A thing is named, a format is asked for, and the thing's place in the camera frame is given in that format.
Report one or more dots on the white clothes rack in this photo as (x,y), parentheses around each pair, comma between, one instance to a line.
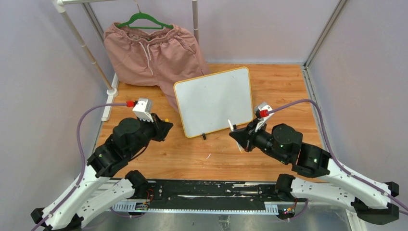
(112,91)

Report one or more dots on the pink shorts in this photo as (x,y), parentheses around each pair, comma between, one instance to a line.
(161,58)

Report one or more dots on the white whiteboard marker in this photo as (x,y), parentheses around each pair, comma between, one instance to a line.
(232,133)

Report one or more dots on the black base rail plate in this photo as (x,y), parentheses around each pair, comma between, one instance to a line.
(209,197)

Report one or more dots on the aluminium frame post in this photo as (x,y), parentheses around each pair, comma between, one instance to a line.
(306,67)

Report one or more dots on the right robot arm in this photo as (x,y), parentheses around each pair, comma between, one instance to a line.
(318,175)

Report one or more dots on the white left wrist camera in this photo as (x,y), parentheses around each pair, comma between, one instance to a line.
(142,109)

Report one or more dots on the green clothes hanger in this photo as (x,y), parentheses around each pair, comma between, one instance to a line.
(154,24)

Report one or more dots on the yellow-framed whiteboard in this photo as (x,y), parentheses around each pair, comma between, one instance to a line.
(214,102)

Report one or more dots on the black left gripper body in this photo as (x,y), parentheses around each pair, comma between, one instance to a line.
(151,127)

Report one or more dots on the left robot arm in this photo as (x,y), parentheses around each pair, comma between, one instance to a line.
(77,206)

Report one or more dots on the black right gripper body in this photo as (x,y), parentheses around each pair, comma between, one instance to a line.
(252,134)

